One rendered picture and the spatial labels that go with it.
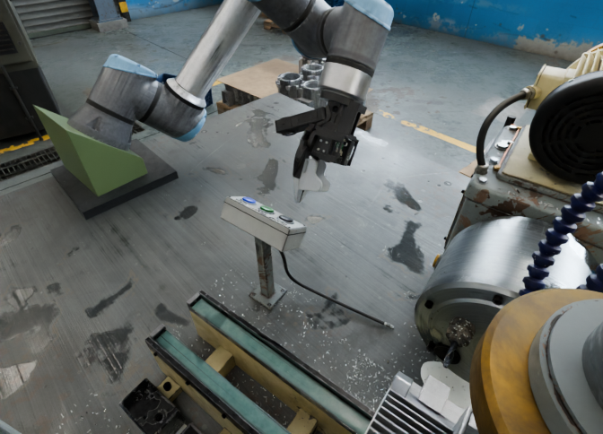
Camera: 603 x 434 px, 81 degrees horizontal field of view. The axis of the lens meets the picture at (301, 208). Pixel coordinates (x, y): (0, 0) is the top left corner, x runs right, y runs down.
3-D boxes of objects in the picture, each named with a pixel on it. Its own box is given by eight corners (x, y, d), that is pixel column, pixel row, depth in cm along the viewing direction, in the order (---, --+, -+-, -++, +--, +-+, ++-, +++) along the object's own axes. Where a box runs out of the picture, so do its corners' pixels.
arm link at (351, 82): (316, 58, 62) (338, 74, 71) (307, 86, 63) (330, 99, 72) (362, 68, 58) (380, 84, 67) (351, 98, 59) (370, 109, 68)
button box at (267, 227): (300, 248, 74) (308, 225, 73) (282, 253, 68) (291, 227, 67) (240, 216, 82) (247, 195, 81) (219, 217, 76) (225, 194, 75)
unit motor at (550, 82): (577, 212, 92) (694, 38, 64) (559, 299, 72) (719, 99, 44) (476, 177, 103) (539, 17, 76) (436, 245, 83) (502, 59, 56)
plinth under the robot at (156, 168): (178, 177, 128) (176, 170, 126) (86, 220, 111) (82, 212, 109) (138, 144, 145) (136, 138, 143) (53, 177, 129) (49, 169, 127)
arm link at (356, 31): (370, 13, 68) (409, 9, 61) (348, 78, 71) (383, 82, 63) (334, -12, 63) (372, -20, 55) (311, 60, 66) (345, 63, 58)
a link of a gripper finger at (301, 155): (294, 178, 65) (310, 132, 63) (288, 176, 66) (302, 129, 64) (307, 179, 69) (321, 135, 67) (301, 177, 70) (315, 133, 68)
